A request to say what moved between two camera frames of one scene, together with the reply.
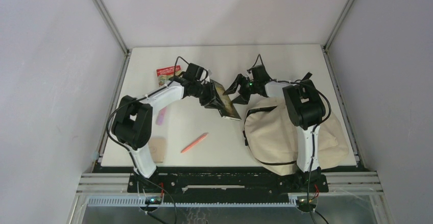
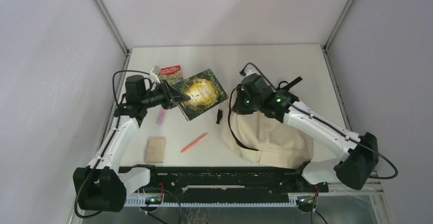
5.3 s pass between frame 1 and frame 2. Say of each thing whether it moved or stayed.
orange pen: stayed
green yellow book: moved
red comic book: stayed
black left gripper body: moved
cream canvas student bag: moved
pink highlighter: stayed
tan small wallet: stayed
